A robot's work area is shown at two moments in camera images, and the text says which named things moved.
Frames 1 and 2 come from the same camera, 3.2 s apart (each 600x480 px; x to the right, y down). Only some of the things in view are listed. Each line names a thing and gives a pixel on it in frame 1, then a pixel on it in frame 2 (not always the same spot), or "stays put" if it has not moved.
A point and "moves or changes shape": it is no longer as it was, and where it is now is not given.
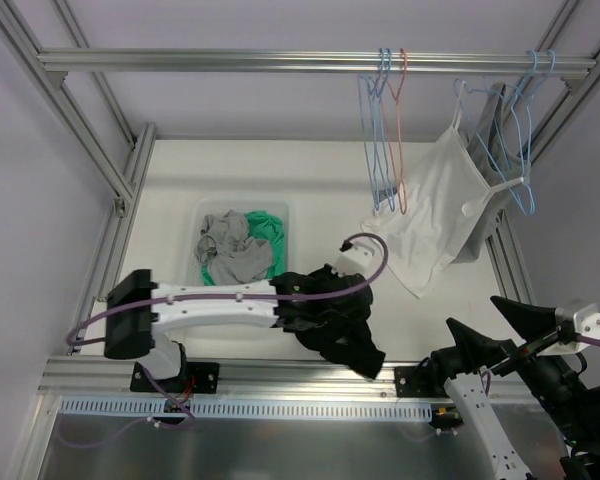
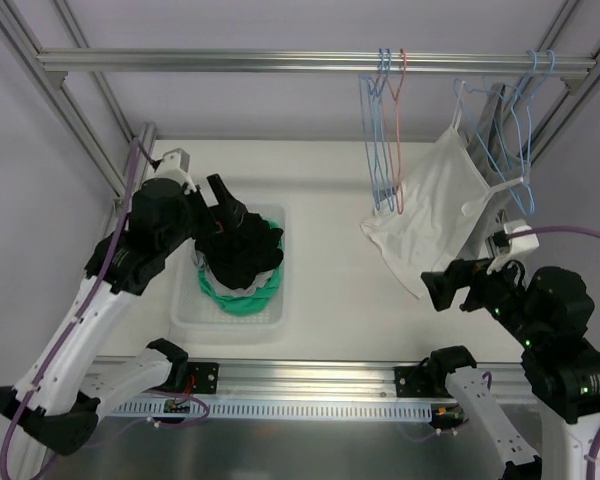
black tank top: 336,328 -> 239,246
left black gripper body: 348,342 -> 206,211
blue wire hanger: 381,164 stays put
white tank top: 425,223 stays put
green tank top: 262,227 moves or changes shape
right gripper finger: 476,351 -> 442,286
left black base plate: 195,377 stays put
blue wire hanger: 375,108 stays put
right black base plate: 421,381 stays put
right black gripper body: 516,355 -> 462,279
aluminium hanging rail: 421,61 stays put
